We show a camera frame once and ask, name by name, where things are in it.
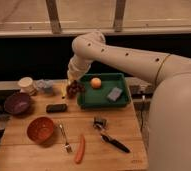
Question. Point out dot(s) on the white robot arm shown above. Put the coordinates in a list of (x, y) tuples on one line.
[(170, 108)]

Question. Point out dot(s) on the white paper cup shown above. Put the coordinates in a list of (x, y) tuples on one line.
[(26, 84)]

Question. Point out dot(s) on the purple bowl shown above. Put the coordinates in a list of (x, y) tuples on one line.
[(17, 103)]

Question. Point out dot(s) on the orange fruit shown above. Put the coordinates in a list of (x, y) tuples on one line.
[(95, 83)]

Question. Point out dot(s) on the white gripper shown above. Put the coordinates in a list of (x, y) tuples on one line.
[(77, 67)]

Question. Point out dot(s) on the yellow banana toy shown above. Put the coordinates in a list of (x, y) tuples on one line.
[(64, 86)]

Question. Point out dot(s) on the black rectangular case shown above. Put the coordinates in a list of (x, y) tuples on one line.
[(53, 108)]

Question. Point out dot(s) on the silver metal fork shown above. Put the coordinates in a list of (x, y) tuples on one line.
[(66, 143)]

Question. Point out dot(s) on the blue grey sponge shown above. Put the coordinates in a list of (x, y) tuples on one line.
[(114, 94)]

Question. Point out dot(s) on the green plastic tray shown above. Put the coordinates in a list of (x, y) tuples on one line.
[(98, 98)]

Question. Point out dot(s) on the small dark metal clip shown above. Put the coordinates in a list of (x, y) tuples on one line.
[(99, 123)]

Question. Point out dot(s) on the crumpled clear plastic wrap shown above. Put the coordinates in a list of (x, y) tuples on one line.
[(45, 86)]

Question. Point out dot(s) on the dark purple grape bunch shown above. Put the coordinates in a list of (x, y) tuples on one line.
[(74, 88)]

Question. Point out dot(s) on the orange carrot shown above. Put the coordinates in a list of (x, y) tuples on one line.
[(81, 150)]

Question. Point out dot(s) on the red bowl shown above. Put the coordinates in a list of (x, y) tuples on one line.
[(40, 129)]

